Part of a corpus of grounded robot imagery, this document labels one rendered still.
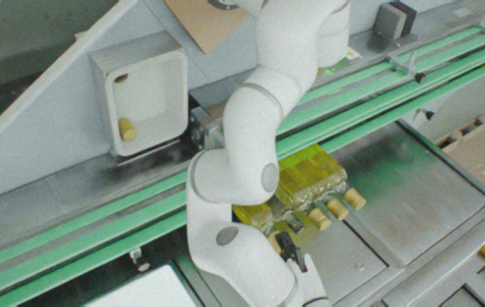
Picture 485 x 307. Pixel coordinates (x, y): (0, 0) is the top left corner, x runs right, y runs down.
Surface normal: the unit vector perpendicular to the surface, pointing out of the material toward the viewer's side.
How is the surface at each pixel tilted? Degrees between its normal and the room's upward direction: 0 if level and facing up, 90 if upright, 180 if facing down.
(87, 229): 90
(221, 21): 1
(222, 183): 90
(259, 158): 49
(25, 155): 0
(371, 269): 90
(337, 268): 90
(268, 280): 34
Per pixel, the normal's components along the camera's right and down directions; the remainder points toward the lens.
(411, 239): 0.07, -0.70
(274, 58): -0.43, 0.76
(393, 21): -0.82, 0.37
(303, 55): 0.43, 0.70
